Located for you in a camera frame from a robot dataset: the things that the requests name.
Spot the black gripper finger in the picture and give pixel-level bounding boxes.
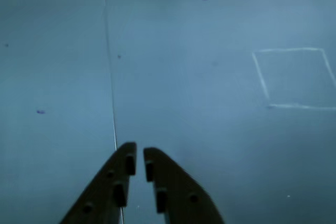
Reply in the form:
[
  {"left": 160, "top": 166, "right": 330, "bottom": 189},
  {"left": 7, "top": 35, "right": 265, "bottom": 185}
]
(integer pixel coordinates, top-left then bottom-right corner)
[
  {"left": 143, "top": 147, "right": 226, "bottom": 224},
  {"left": 59, "top": 142, "right": 138, "bottom": 224}
]

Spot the gray mat with chalk square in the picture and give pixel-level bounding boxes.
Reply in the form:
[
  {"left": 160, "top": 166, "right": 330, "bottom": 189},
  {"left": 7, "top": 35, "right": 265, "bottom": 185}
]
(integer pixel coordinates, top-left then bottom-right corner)
[{"left": 103, "top": 0, "right": 336, "bottom": 224}]

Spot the gray mat with red tape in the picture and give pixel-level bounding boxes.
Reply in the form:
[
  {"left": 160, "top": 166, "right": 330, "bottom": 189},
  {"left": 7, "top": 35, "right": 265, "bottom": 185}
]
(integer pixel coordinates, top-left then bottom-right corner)
[{"left": 0, "top": 0, "right": 124, "bottom": 224}]

